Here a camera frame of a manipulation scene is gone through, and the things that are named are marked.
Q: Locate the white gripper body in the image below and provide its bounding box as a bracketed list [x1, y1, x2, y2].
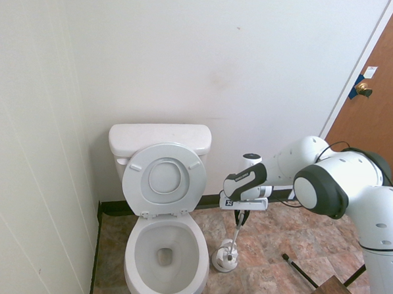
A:
[217, 193, 270, 212]

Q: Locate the white toilet brush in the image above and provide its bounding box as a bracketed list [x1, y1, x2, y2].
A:
[217, 209, 248, 268]

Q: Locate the white toilet brush holder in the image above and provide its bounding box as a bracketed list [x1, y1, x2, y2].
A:
[212, 238, 240, 274]

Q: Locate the white toilet bowl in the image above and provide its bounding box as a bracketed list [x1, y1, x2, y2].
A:
[122, 208, 213, 294]

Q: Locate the white toilet seat and lid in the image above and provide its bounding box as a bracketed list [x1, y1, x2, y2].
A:
[120, 140, 209, 222]

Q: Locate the white toilet tank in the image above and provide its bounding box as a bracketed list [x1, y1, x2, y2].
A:
[106, 120, 214, 188]

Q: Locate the black baseboard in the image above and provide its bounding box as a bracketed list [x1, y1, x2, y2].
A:
[88, 176, 298, 294]

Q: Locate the blue tape strip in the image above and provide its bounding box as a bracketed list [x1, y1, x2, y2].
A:
[348, 73, 368, 101]

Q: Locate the brass door knob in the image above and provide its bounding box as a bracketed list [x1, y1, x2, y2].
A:
[355, 81, 374, 97]

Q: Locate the brown wooden door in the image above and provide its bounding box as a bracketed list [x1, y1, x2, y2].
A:
[323, 0, 393, 155]

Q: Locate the white paper label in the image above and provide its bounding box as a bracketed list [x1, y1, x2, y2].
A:
[363, 65, 379, 80]

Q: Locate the black camera tripod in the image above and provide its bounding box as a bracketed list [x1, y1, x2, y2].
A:
[280, 253, 375, 294]

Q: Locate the white door frame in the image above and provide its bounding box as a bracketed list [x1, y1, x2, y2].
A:
[317, 0, 393, 144]

